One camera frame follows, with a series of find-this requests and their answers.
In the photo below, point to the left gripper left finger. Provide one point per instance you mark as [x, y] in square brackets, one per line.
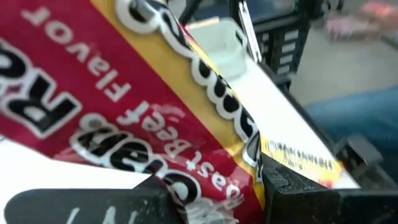
[93, 205]

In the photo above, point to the red beef ramen noodle pack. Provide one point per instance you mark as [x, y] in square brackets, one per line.
[124, 93]

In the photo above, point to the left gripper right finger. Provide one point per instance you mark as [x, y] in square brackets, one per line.
[311, 205]

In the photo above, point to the white rectangular tray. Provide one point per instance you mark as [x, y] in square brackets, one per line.
[222, 53]

